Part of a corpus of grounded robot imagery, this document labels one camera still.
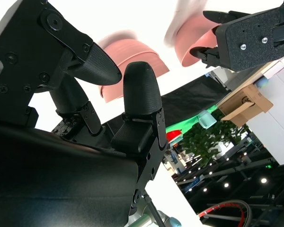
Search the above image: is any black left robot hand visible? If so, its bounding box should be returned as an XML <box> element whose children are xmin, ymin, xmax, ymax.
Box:
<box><xmin>190</xmin><ymin>0</ymin><xmax>284</xmax><ymax>69</ymax></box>

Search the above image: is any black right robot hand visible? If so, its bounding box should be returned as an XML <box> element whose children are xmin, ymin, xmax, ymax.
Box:
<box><xmin>0</xmin><ymin>0</ymin><xmax>169</xmax><ymax>227</ymax></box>

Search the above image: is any pink plastic bowl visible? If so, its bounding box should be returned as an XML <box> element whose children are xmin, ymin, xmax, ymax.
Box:
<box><xmin>98</xmin><ymin>53</ymin><xmax>170</xmax><ymax>104</ymax></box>
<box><xmin>97</xmin><ymin>39</ymin><xmax>161</xmax><ymax>69</ymax></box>
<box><xmin>164</xmin><ymin>9</ymin><xmax>222</xmax><ymax>68</ymax></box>

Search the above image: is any black backdrop cloth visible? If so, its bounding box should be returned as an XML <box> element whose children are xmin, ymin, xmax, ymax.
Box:
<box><xmin>101</xmin><ymin>75</ymin><xmax>231</xmax><ymax>152</ymax></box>

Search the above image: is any brown cardboard box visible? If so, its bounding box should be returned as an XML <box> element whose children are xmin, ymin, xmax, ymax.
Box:
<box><xmin>217</xmin><ymin>83</ymin><xmax>274</xmax><ymax>128</ymax></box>

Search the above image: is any teal plastic cup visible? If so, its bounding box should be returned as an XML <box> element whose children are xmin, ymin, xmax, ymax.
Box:
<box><xmin>198</xmin><ymin>109</ymin><xmax>218</xmax><ymax>130</ymax></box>

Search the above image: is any green cloth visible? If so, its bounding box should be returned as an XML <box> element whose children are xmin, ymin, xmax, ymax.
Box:
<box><xmin>165</xmin><ymin>105</ymin><xmax>220</xmax><ymax>134</ymax></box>

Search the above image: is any black metal rod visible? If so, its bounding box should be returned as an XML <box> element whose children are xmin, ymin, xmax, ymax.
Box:
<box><xmin>142</xmin><ymin>190</ymin><xmax>168</xmax><ymax>227</ymax></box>

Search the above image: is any white cabinet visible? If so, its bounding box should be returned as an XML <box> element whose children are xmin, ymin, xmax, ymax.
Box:
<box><xmin>213</xmin><ymin>55</ymin><xmax>284</xmax><ymax>166</ymax></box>

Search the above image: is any green leafy plant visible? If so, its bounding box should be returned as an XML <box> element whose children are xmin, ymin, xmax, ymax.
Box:
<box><xmin>178</xmin><ymin>110</ymin><xmax>249</xmax><ymax>167</ymax></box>

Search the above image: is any red round object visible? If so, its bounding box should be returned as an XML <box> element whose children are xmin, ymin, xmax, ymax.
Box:
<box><xmin>166</xmin><ymin>129</ymin><xmax>182</xmax><ymax>144</ymax></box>

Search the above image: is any red and black hose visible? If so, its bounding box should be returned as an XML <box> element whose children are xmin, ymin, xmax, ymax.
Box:
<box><xmin>198</xmin><ymin>199</ymin><xmax>253</xmax><ymax>224</ymax></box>

